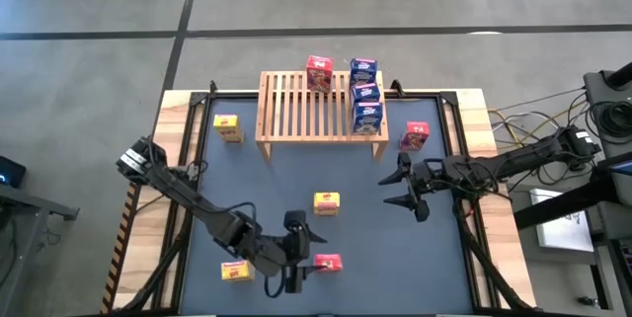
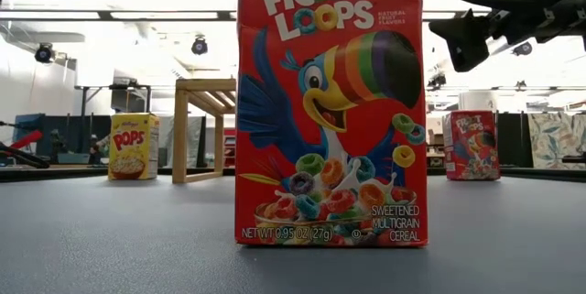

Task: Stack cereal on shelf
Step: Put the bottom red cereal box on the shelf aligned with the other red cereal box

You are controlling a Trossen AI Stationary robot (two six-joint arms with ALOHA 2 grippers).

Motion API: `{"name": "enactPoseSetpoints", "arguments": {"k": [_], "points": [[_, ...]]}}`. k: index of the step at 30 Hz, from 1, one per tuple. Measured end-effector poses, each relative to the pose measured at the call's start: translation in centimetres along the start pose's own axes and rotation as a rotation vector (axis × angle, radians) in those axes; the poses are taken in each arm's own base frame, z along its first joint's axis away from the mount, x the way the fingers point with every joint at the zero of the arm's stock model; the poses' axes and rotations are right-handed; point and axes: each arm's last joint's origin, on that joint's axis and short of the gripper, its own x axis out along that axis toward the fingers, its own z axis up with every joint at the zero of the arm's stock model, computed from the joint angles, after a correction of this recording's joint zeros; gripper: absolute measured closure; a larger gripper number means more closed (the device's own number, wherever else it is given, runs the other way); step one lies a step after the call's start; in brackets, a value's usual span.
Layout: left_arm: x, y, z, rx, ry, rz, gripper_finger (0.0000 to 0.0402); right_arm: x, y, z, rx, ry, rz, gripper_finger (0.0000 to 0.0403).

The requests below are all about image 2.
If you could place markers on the red Froot Loops cereal box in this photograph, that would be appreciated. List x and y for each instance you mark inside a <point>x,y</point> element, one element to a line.
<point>329,147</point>
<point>471,147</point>

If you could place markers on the yellow Corn Pops cereal box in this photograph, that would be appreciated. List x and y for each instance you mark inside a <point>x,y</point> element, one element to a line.
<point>133,147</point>

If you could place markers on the wooden slatted shelf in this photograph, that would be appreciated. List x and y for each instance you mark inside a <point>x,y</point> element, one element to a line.
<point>181,147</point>

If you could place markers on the long ceiling light fixture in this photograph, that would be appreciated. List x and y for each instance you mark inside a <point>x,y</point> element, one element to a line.
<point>165,15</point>
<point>448,15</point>

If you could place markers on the black partition panel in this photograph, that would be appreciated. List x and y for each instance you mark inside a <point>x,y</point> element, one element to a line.
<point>513,143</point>

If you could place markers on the floral patterned curtain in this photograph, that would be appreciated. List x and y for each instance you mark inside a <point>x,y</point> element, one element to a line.
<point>554,140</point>

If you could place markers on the red storage unit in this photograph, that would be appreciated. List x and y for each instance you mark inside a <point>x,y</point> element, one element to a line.
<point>230,147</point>

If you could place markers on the black hanging ceiling camera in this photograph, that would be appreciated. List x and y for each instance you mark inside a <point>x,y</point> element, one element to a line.
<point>199,46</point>
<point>523,48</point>
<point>43,52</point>
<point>437,81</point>

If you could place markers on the black metal table frame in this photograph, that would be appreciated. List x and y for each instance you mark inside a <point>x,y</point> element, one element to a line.
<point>68,172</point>

